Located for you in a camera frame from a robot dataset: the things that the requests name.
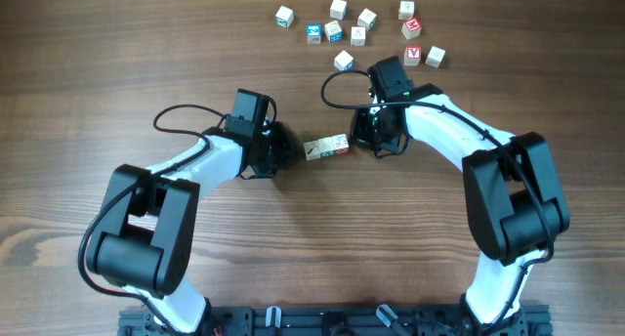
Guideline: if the yellow-sided A wooden block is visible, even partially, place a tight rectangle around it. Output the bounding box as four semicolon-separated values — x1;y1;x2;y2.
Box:
351;26;366;47

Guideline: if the red A wooden block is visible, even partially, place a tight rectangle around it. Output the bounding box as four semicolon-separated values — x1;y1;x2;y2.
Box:
403;46;422;66

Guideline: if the green-sided corner wooden block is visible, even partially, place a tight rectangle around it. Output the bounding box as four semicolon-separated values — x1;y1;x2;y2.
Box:
275;6;294;28

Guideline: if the light blue letter block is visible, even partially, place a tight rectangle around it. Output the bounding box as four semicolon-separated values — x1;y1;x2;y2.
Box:
307;23;322;45

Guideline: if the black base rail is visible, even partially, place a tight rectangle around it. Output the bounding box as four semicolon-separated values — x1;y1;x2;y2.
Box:
117;305;554;336

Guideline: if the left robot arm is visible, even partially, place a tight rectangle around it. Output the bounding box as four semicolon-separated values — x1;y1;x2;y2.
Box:
77;89;297;335

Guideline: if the red-sided number eight block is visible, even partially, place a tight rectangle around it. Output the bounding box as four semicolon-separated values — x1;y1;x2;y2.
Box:
331;134;350;154

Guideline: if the yellow-sided far right block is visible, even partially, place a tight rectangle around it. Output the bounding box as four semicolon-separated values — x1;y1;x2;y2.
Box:
425;46;445;68

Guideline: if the hammer picture wooden block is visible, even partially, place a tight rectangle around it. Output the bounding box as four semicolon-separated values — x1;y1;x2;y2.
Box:
304;140;320;161

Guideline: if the number four wooden block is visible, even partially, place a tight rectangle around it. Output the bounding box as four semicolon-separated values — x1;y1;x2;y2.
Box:
398;1;415;21

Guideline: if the dark blue number block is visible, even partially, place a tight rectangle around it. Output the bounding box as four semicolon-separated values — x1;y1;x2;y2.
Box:
323;21;343;43

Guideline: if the blue T wooden block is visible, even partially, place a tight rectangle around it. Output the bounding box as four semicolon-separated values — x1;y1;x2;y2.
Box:
330;0;348;21

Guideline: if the green V wooden block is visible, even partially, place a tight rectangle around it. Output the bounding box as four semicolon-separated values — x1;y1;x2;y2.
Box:
318;137;335;157

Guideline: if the blue P wooden block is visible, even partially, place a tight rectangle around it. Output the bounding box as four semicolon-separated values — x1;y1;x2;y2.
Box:
334;51;354;71

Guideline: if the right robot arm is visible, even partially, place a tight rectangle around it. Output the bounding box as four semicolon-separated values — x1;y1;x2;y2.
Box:
351;57;570;334

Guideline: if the red M wooden block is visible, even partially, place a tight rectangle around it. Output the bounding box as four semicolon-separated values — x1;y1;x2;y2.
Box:
401;18;423;40

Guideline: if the green N wooden block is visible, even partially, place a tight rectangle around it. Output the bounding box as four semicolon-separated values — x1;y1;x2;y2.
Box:
357;8;377;31

